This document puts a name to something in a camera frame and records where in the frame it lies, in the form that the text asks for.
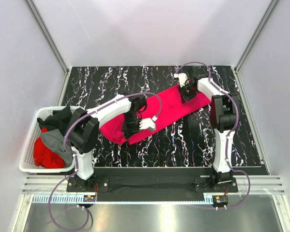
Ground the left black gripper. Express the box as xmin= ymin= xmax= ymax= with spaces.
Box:
xmin=122 ymin=111 xmax=144 ymax=140

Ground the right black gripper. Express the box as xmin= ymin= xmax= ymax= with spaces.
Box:
xmin=177 ymin=82 xmax=197 ymax=104

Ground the pink t shirt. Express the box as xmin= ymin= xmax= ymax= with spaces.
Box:
xmin=100 ymin=84 xmax=211 ymax=145

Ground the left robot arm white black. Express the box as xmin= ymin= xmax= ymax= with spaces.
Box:
xmin=63 ymin=93 xmax=155 ymax=191

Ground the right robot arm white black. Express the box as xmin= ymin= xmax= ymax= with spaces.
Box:
xmin=174 ymin=67 xmax=239 ymax=192

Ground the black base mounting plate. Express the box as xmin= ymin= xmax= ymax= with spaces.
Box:
xmin=67 ymin=168 xmax=238 ymax=203

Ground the black t shirt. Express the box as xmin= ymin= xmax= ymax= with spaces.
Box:
xmin=37 ymin=106 xmax=73 ymax=136

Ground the grey t shirt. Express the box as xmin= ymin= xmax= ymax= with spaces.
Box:
xmin=41 ymin=129 xmax=73 ymax=167

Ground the left small connector board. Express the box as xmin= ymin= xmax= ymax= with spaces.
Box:
xmin=83 ymin=195 xmax=96 ymax=202

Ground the small connector board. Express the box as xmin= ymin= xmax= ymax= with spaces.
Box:
xmin=214 ymin=195 xmax=229 ymax=204
xmin=83 ymin=195 xmax=96 ymax=202

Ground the red t shirt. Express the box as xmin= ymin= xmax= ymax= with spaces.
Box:
xmin=33 ymin=128 xmax=65 ymax=169

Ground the white plastic laundry basket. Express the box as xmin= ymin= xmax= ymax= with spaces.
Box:
xmin=18 ymin=105 xmax=79 ymax=174

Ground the right small connector board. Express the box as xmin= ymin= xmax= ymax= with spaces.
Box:
xmin=214 ymin=195 xmax=229 ymax=204

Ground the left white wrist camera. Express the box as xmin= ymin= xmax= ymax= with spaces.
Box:
xmin=139 ymin=118 xmax=156 ymax=132

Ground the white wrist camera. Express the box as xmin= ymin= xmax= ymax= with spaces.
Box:
xmin=139 ymin=118 xmax=156 ymax=132
xmin=174 ymin=72 xmax=189 ymax=87

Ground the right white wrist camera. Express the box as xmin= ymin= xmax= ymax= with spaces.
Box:
xmin=174 ymin=72 xmax=189 ymax=87

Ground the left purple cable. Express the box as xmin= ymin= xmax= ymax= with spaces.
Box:
xmin=49 ymin=92 xmax=163 ymax=229

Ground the aluminium rail profile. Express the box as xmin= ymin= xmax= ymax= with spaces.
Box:
xmin=22 ymin=175 xmax=284 ymax=195

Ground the right aluminium frame post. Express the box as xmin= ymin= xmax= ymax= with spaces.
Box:
xmin=234 ymin=0 xmax=280 ymax=73

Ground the aluminium frame post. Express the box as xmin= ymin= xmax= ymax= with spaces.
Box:
xmin=25 ymin=0 xmax=72 ymax=75
xmin=234 ymin=0 xmax=280 ymax=73

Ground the left aluminium frame post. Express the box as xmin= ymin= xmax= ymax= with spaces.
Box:
xmin=25 ymin=0 xmax=72 ymax=75

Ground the white slotted cable duct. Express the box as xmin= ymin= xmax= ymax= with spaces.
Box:
xmin=32 ymin=193 xmax=217 ymax=204

